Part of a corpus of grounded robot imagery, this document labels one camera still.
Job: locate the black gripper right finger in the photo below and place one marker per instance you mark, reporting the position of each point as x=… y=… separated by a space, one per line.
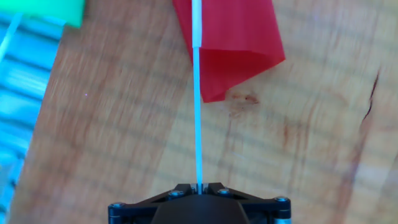
x=267 y=207

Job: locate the wood-grain vinyl mat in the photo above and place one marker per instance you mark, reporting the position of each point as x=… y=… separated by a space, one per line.
x=124 y=124

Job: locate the red flag with white stick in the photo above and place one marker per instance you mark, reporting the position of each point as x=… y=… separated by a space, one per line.
x=236 y=37

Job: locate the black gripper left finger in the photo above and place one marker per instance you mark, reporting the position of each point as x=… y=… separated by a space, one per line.
x=140 y=207

